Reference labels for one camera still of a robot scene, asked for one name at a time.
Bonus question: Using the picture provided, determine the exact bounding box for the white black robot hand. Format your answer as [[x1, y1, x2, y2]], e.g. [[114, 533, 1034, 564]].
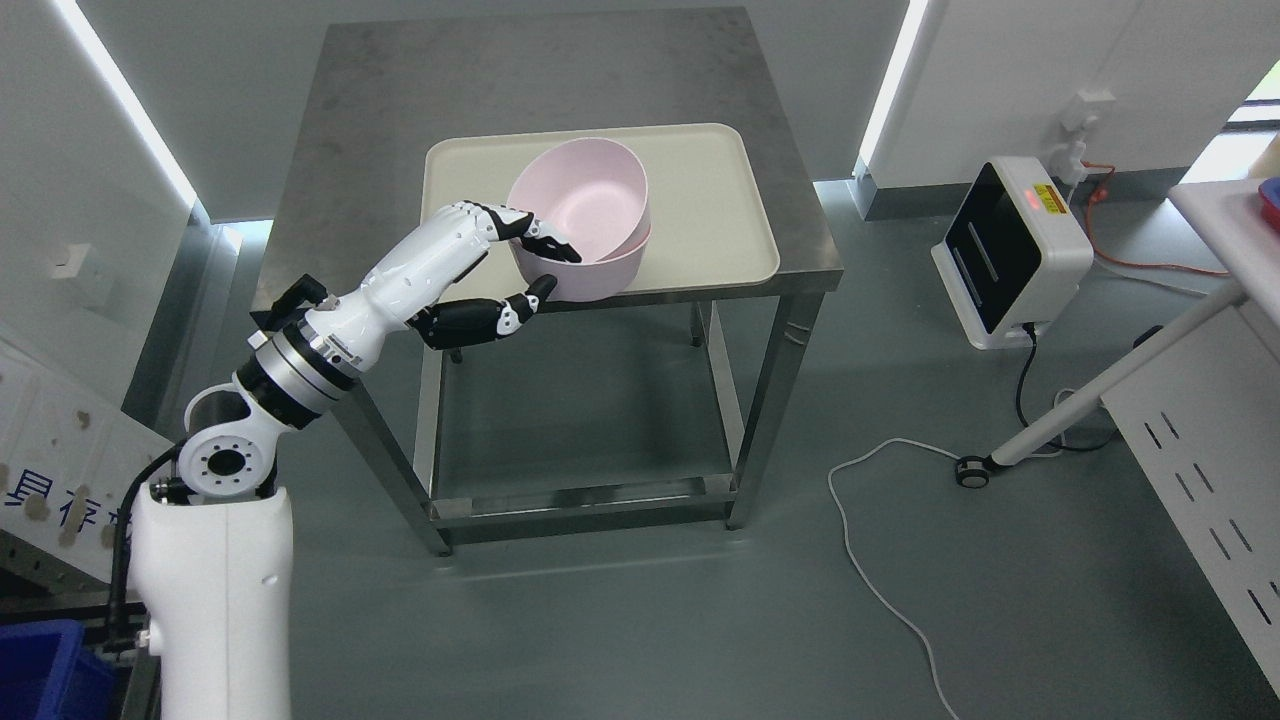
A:
[[307, 201, 582, 363]]

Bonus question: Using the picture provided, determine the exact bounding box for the pink bowl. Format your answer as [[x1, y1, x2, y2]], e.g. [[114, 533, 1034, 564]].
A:
[[506, 137, 652, 264], [509, 225, 652, 304]]

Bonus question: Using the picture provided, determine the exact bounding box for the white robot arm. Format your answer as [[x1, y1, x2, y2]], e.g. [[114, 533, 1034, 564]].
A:
[[106, 270, 448, 719]]

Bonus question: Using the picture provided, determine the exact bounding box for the beige plastic tray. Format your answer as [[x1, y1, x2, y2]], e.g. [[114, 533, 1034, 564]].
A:
[[421, 123, 780, 300]]

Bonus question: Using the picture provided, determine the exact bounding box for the white sign board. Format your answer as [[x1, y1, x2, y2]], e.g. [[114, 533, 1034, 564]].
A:
[[1, 343, 170, 591]]

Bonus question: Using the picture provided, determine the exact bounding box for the blue bin bottom left corner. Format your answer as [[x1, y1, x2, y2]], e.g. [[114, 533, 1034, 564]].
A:
[[1, 619, 116, 719]]

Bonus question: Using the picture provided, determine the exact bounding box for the white stand leg with caster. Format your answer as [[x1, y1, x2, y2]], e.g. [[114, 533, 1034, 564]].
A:
[[955, 281, 1245, 489]]

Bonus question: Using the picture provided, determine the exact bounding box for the white black box device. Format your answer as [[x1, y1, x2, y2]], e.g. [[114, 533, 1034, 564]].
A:
[[931, 156, 1094, 351]]

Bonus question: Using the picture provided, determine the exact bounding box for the white perforated panel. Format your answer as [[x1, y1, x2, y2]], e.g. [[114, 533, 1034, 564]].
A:
[[1100, 181, 1280, 697]]

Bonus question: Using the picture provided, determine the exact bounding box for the white wall outlet left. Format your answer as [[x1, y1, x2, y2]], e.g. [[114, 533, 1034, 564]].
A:
[[50, 243, 96, 282]]

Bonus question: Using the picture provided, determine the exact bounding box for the black power cable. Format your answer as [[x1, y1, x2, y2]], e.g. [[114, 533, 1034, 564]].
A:
[[1014, 322, 1121, 454]]

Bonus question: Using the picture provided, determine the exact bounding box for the white cable on floor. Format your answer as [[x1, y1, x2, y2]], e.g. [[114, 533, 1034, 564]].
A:
[[828, 388, 1076, 720]]

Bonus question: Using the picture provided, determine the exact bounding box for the white wall socket plug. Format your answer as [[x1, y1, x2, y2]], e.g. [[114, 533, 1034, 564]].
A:
[[1048, 88, 1115, 186]]

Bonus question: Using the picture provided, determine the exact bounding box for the orange cable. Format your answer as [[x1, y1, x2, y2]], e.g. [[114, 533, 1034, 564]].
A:
[[1084, 161, 1233, 278]]

